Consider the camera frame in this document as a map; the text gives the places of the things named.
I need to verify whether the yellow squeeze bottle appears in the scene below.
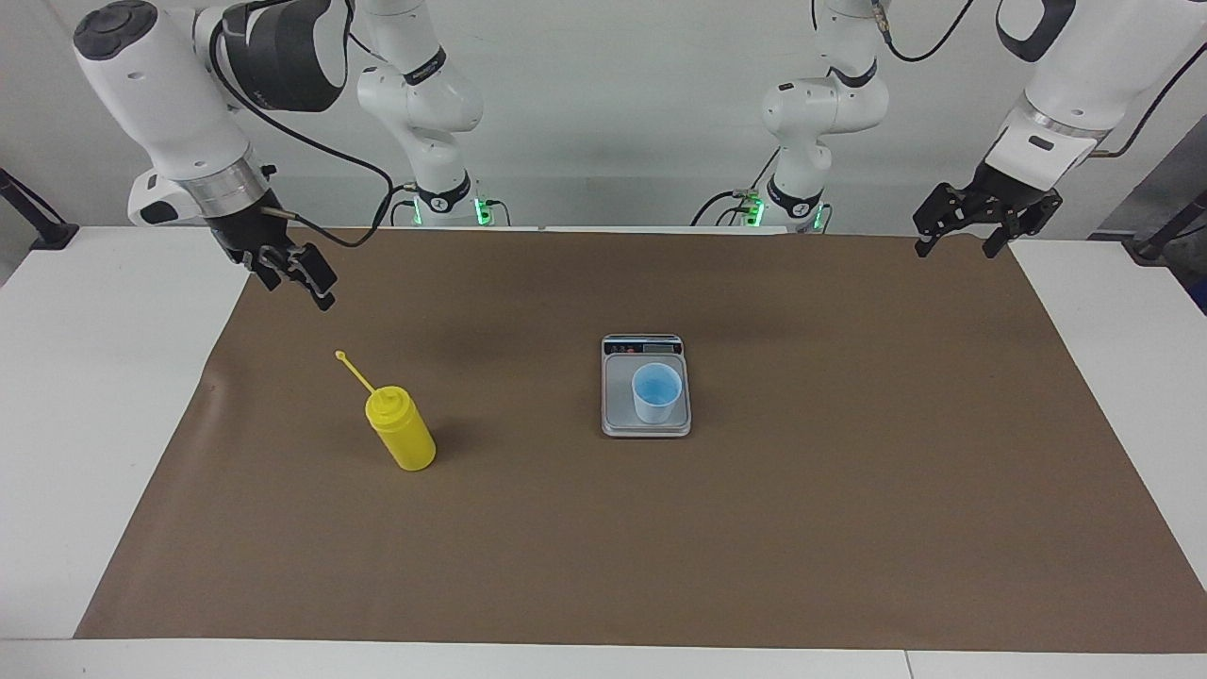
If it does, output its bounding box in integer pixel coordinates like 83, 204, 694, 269
335, 351, 438, 472

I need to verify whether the silver digital kitchen scale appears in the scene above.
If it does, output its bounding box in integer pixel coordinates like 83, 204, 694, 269
601, 334, 692, 439

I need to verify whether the brown table mat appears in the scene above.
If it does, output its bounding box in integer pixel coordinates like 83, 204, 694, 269
74, 226, 1207, 654

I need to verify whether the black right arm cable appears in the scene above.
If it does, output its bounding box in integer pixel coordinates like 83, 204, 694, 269
209, 0, 397, 251

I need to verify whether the white wall socket strip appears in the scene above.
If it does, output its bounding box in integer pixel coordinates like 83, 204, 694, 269
130, 181, 216, 225

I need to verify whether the light blue plastic cup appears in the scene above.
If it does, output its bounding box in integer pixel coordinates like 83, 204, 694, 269
631, 362, 684, 424

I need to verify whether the black clamp stand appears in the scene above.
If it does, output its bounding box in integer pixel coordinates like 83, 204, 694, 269
1122, 189, 1207, 262
0, 168, 79, 251

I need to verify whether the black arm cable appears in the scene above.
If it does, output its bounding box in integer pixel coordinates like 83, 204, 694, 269
209, 0, 397, 251
872, 0, 1207, 159

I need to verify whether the black base cable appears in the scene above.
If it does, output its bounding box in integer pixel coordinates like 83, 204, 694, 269
691, 151, 784, 227
372, 184, 430, 227

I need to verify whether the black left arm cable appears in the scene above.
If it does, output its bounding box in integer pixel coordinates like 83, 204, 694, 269
872, 0, 1207, 159

